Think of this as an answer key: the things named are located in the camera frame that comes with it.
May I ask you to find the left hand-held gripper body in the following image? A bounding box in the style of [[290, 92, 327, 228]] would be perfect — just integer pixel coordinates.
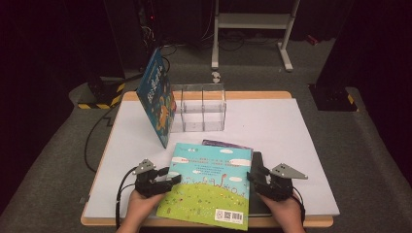
[[131, 158, 173, 199]]

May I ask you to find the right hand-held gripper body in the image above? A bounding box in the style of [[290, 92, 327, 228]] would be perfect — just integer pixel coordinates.
[[254, 162, 309, 202]]

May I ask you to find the teal picture book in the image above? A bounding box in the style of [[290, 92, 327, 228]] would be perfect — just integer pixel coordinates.
[[155, 142, 254, 231]]

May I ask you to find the purple book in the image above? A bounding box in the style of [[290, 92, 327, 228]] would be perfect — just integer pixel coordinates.
[[202, 139, 255, 153]]

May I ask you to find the clear acrylic book rack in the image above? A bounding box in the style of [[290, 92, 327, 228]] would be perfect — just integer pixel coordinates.
[[170, 83, 227, 133]]

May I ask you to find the blue picture book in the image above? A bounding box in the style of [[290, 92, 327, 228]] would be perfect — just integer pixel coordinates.
[[135, 48, 178, 150]]

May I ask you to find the person's left hand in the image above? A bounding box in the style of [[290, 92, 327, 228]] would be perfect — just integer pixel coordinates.
[[127, 189, 166, 227]]

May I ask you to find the person's right hand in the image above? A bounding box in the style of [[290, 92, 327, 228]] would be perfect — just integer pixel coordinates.
[[258, 193, 304, 229]]

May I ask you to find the wooden table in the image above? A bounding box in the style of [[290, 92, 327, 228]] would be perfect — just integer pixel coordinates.
[[80, 90, 334, 228]]

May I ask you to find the black striped stand base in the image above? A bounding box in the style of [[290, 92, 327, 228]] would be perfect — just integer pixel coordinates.
[[308, 83, 360, 113], [77, 77, 126, 111]]

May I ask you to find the dark equipment rack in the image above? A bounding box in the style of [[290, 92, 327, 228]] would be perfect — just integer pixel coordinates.
[[138, 0, 170, 50]]

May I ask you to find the white metal stand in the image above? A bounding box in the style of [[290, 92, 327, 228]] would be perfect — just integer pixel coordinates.
[[211, 0, 301, 73]]

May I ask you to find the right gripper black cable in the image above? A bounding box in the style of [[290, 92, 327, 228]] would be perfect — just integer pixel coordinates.
[[291, 193, 307, 225]]

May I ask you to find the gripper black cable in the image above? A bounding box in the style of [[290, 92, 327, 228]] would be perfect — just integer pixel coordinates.
[[114, 165, 140, 231], [291, 193, 307, 225]]

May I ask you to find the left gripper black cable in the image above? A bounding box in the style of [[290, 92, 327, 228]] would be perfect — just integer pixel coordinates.
[[114, 165, 140, 231]]

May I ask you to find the black floor cable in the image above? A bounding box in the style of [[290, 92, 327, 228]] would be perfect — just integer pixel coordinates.
[[83, 73, 144, 173]]

